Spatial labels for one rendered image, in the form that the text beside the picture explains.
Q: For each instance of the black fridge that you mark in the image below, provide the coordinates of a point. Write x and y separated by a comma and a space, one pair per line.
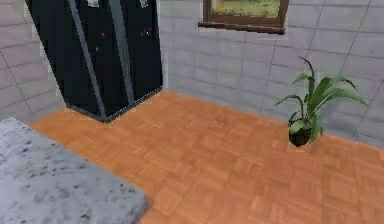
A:
106, 60

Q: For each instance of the brown framed window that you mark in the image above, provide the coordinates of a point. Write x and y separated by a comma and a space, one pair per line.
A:
245, 15

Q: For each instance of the green house plant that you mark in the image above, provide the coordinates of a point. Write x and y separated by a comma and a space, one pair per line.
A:
311, 100

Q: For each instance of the grey speckled stone worktop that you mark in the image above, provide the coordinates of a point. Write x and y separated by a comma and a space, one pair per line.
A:
50, 180

